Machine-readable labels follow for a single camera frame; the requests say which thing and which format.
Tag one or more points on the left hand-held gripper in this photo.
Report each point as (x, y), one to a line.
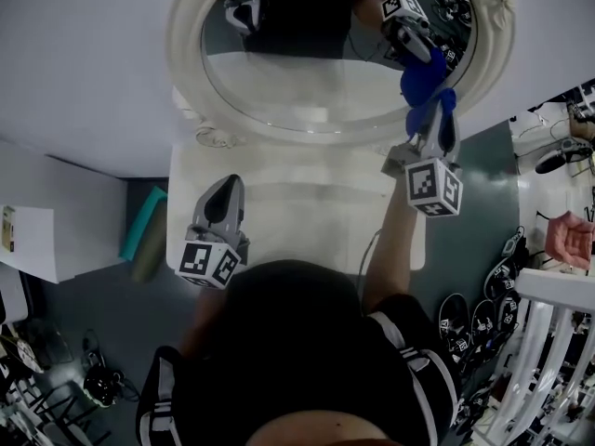
(200, 260)

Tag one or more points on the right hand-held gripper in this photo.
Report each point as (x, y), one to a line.
(425, 184)

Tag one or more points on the blue cloth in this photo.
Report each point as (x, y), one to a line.
(416, 119)

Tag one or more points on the oval white-framed mirror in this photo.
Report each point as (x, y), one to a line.
(302, 86)

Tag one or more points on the person's right forearm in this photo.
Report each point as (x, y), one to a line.
(395, 249)

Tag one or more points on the person's left forearm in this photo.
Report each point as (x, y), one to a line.
(204, 318)

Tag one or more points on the white dressing table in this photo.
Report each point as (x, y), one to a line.
(302, 230)

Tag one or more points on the teal rolled mat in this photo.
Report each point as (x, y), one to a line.
(139, 230)

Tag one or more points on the black studio lamp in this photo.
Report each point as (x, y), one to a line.
(548, 161)

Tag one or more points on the person's black shirt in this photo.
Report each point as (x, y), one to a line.
(297, 342)

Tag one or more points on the pink armchair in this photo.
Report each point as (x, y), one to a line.
(564, 240)

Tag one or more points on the white shelf unit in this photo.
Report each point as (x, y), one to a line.
(544, 286)

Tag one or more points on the white cardboard box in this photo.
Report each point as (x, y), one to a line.
(37, 244)

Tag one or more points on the glossy black helmet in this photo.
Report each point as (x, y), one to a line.
(100, 386)

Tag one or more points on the white appliance with black band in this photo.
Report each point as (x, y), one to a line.
(9, 295)

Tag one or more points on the person's face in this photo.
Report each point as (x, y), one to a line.
(321, 432)

